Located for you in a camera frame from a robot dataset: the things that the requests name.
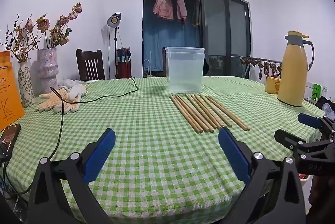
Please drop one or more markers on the green carton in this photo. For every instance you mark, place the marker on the green carton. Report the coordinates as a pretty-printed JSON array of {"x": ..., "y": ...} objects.
[{"x": 316, "y": 91}]

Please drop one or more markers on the dried rose stems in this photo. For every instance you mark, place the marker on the dried rose stems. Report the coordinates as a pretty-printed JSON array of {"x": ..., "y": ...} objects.
[{"x": 61, "y": 30}]

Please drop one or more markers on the dried thin branches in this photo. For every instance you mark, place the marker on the dried thin branches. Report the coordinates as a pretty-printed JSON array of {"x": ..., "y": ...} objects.
[{"x": 19, "y": 48}]

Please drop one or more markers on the orange box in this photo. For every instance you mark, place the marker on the orange box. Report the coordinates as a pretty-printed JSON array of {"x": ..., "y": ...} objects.
[{"x": 9, "y": 88}]

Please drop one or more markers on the large pink hanging jacket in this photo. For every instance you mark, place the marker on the large pink hanging jacket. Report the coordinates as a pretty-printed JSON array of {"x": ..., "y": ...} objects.
[{"x": 163, "y": 6}]

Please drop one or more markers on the studio lamp on stand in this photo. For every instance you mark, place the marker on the studio lamp on stand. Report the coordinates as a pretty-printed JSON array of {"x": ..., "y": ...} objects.
[{"x": 114, "y": 20}]

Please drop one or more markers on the pink textured vase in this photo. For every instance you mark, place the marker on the pink textured vase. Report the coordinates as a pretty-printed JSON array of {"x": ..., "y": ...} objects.
[{"x": 47, "y": 69}]

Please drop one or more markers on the green checked tablecloth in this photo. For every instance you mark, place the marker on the green checked tablecloth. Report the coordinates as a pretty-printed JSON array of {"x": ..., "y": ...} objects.
[{"x": 157, "y": 140}]

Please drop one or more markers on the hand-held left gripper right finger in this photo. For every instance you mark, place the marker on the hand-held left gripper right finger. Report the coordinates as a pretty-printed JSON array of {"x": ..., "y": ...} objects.
[{"x": 234, "y": 156}]

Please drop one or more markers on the black smartphone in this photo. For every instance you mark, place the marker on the black smartphone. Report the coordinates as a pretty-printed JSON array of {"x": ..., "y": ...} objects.
[{"x": 9, "y": 139}]

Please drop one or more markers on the green potted plant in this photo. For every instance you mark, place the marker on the green potted plant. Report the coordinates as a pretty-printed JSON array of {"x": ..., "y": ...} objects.
[{"x": 217, "y": 63}]

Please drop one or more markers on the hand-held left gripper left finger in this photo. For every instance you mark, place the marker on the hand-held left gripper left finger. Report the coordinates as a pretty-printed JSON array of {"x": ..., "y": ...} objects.
[{"x": 100, "y": 153}]

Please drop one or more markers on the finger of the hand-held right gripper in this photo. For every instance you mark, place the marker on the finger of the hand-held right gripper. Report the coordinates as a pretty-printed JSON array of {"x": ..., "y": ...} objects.
[
  {"x": 288, "y": 139},
  {"x": 310, "y": 120}
]

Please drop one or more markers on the small floral ceramic vase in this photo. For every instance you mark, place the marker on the small floral ceramic vase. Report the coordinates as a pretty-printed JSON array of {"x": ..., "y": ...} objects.
[{"x": 25, "y": 85}]

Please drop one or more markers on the white crumpled cloth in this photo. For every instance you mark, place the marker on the white crumpled cloth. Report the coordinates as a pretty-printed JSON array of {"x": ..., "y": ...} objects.
[{"x": 76, "y": 88}]

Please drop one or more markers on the clear plastic container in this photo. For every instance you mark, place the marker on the clear plastic container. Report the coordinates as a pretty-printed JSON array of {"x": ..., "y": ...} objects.
[{"x": 184, "y": 69}]

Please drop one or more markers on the black framed sliding glass door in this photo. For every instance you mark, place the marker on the black framed sliding glass door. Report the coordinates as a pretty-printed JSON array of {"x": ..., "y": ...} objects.
[{"x": 236, "y": 30}]

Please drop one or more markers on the row of hanging dried sausages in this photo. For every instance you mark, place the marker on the row of hanging dried sausages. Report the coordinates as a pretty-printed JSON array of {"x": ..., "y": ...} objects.
[{"x": 261, "y": 68}]

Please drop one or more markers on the beige knit work glove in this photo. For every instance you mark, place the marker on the beige knit work glove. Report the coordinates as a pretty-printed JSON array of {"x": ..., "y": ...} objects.
[
  {"x": 62, "y": 107},
  {"x": 56, "y": 95}
]

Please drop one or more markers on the small pink hanging jacket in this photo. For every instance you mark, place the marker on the small pink hanging jacket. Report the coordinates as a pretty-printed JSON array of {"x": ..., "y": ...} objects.
[{"x": 181, "y": 9}]

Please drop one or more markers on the yellow mug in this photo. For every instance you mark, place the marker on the yellow mug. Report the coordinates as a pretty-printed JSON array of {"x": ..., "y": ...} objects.
[{"x": 272, "y": 85}]

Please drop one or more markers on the dark cloth pile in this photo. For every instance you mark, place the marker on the dark cloth pile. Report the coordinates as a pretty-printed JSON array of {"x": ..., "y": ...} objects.
[{"x": 320, "y": 101}]

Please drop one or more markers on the dark wooden chair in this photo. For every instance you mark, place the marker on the dark wooden chair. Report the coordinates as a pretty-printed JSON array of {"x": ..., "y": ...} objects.
[{"x": 90, "y": 64}]

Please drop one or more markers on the blue curtain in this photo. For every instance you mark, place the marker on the blue curtain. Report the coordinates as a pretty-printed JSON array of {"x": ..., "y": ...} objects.
[{"x": 167, "y": 38}]

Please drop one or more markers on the set of wooden chopsticks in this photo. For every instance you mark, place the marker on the set of wooden chopsticks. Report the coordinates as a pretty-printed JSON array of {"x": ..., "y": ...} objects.
[{"x": 193, "y": 111}]

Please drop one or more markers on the red cylindrical stand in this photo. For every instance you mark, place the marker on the red cylindrical stand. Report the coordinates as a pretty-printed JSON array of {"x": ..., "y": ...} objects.
[{"x": 123, "y": 67}]

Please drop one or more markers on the yellow thermos jug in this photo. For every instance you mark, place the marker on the yellow thermos jug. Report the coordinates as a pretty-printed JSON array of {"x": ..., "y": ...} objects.
[{"x": 291, "y": 77}]

